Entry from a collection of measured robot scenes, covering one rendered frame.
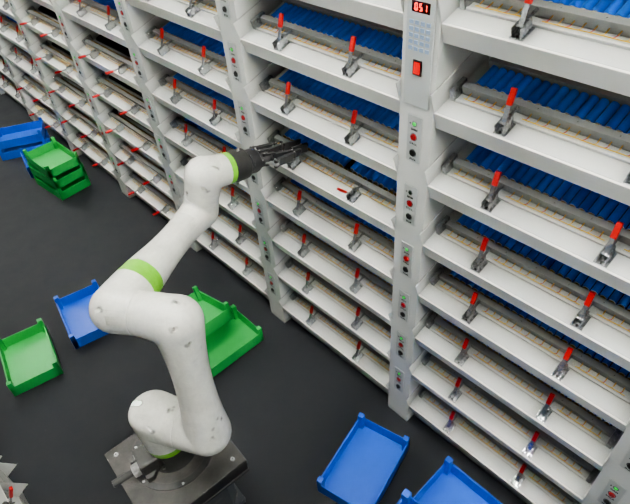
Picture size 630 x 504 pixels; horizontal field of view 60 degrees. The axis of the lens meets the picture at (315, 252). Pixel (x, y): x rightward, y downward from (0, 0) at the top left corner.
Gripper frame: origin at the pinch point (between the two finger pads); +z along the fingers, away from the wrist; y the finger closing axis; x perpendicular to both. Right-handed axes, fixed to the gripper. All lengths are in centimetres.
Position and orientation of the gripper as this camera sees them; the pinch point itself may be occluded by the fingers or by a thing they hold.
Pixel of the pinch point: (295, 147)
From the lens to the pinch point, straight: 178.6
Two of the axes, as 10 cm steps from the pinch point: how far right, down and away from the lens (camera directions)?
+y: 6.9, 4.5, -5.7
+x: 0.8, -8.2, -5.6
